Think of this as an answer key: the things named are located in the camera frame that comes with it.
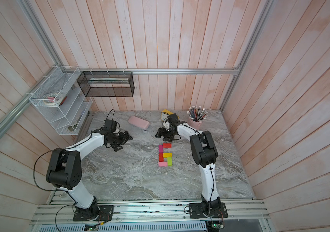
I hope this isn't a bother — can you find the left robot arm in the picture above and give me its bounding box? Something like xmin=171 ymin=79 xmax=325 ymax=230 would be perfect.
xmin=46 ymin=119 xmax=133 ymax=220

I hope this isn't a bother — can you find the yellow block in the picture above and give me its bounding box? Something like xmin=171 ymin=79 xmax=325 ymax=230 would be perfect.
xmin=163 ymin=153 xmax=172 ymax=158

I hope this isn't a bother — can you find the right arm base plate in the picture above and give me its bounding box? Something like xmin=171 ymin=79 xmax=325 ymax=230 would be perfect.
xmin=188 ymin=203 xmax=228 ymax=219

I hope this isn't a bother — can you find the black mesh wall basket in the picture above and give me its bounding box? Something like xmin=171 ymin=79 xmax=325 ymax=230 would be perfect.
xmin=77 ymin=71 xmax=135 ymax=97

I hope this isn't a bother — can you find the red block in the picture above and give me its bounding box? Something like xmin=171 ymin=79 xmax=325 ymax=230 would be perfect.
xmin=159 ymin=153 xmax=164 ymax=162
xmin=162 ymin=143 xmax=172 ymax=148

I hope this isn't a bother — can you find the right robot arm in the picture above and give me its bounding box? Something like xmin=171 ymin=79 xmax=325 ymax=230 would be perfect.
xmin=155 ymin=114 xmax=221 ymax=216

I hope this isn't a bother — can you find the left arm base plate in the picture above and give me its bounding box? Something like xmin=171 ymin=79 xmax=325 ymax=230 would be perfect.
xmin=73 ymin=205 xmax=114 ymax=221

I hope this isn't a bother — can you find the tape roll on shelf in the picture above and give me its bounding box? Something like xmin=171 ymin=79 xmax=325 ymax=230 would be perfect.
xmin=42 ymin=92 xmax=63 ymax=106

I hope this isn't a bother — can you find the pink pencil case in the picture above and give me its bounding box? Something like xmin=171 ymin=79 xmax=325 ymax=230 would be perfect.
xmin=128 ymin=116 xmax=150 ymax=131

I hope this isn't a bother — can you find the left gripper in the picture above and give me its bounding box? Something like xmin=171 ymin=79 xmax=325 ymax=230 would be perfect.
xmin=107 ymin=130 xmax=134 ymax=152

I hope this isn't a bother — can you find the pink pencil cup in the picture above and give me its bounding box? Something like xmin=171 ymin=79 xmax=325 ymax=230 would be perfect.
xmin=187 ymin=118 xmax=202 ymax=130

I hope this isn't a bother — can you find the white wire shelf rack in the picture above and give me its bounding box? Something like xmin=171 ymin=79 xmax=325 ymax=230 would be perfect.
xmin=29 ymin=66 xmax=92 ymax=135

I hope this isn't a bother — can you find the aluminium front rail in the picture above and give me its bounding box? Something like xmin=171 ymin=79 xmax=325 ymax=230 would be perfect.
xmin=30 ymin=198 xmax=270 ymax=225

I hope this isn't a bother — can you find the yellow alarm clock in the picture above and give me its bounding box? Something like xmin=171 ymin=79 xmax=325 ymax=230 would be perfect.
xmin=161 ymin=109 xmax=173 ymax=121

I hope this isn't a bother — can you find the magenta block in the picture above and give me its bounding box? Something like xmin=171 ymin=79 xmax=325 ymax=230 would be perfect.
xmin=158 ymin=145 xmax=164 ymax=153

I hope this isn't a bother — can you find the pink block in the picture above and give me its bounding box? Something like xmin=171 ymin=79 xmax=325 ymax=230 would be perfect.
xmin=158 ymin=161 xmax=168 ymax=167

